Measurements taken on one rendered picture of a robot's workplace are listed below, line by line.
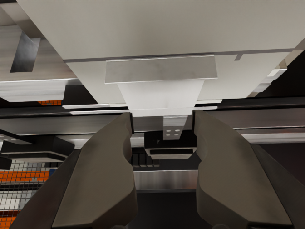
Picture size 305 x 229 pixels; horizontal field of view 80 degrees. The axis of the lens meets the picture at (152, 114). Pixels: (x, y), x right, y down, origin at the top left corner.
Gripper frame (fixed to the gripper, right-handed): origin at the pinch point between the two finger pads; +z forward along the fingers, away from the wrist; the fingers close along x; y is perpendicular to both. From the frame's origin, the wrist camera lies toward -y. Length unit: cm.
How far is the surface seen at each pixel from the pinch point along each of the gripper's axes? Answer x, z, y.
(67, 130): -24.4, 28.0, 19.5
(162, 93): 0.2, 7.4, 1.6
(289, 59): 126, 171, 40
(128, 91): -3.4, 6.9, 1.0
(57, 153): -24.8, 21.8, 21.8
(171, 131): 1.9, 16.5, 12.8
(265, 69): 9.4, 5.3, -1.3
